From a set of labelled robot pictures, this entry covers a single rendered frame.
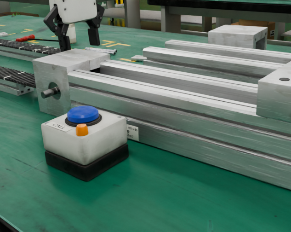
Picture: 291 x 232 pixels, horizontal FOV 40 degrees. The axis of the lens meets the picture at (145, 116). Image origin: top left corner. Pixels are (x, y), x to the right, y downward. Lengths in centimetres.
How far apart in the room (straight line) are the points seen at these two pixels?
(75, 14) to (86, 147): 49
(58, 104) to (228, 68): 29
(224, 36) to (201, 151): 40
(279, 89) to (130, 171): 21
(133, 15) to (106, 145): 320
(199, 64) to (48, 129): 31
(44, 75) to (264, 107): 39
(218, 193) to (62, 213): 18
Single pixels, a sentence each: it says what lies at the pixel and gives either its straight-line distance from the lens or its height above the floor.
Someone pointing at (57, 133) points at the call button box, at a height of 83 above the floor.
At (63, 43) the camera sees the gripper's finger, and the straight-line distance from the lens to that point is 92.
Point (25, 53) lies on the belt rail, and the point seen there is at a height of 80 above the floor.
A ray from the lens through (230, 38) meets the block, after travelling 87.
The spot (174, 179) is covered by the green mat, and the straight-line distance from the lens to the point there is 49.
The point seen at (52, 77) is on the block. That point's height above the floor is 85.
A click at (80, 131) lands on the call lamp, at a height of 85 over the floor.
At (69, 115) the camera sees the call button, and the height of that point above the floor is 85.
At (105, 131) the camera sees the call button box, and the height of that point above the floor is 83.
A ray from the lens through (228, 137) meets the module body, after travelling 49.
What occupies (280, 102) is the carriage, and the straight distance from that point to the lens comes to 44.
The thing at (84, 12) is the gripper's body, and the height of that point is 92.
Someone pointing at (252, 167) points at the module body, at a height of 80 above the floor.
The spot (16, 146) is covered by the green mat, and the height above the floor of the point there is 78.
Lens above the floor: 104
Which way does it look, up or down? 22 degrees down
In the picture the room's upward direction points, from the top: 3 degrees counter-clockwise
